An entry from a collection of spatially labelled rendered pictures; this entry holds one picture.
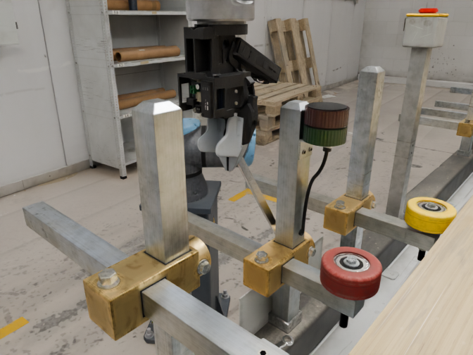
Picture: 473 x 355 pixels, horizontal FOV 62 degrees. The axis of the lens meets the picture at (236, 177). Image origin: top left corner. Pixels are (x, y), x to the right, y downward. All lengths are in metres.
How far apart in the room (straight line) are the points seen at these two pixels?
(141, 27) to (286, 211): 3.35
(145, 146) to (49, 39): 2.99
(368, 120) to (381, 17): 7.82
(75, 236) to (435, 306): 0.44
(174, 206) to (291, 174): 0.24
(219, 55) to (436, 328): 0.41
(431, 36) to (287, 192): 0.54
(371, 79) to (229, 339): 0.56
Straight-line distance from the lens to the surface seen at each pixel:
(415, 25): 1.01
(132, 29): 3.79
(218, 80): 0.51
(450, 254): 0.65
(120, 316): 0.42
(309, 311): 0.80
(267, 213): 0.68
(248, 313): 0.69
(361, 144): 0.81
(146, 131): 0.39
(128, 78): 3.76
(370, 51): 8.66
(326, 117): 0.53
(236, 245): 0.67
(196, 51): 0.53
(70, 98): 3.46
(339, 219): 0.80
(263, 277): 0.61
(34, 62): 3.31
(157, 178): 0.39
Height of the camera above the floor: 1.22
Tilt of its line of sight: 22 degrees down
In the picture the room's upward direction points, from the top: straight up
